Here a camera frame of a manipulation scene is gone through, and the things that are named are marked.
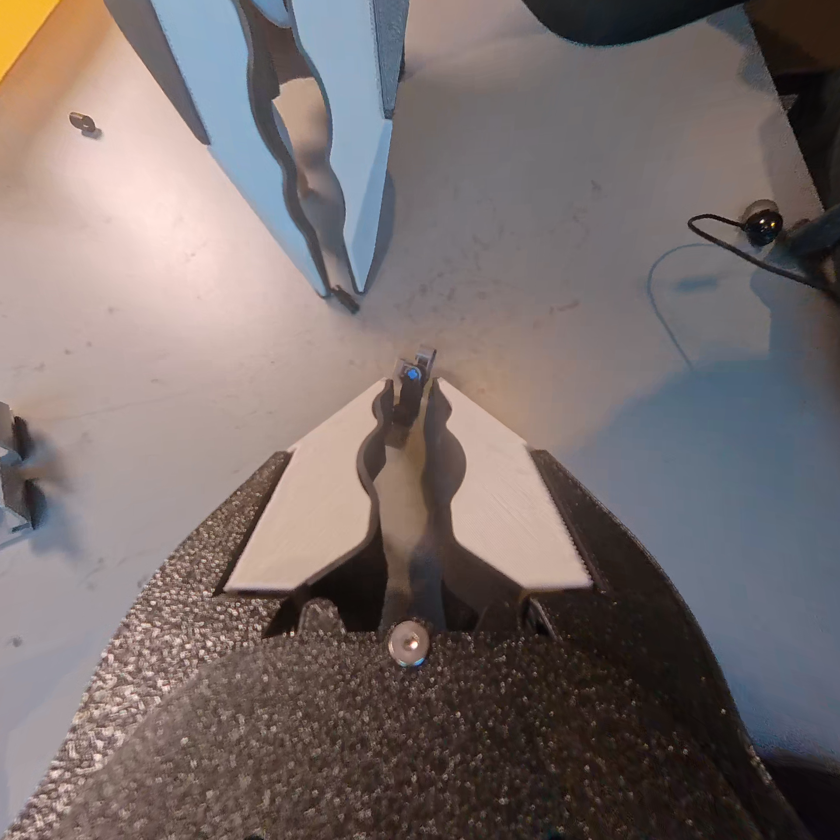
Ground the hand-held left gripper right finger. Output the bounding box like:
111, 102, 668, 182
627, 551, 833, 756
423, 377, 595, 632

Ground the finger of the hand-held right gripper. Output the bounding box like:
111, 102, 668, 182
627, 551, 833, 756
289, 0, 395, 294
152, 0, 333, 299

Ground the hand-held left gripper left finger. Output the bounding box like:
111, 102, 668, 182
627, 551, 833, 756
223, 378, 398, 634

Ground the yellow plastic bin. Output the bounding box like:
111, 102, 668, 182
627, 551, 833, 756
0, 0, 61, 84

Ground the silver toy scoop part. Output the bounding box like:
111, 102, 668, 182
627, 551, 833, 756
0, 400, 48, 547

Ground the grey desk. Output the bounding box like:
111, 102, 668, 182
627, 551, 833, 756
0, 0, 840, 840

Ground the person's black jacket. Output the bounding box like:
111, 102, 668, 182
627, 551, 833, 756
745, 0, 840, 296

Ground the thin black cord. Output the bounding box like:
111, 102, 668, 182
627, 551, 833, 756
686, 213, 840, 294

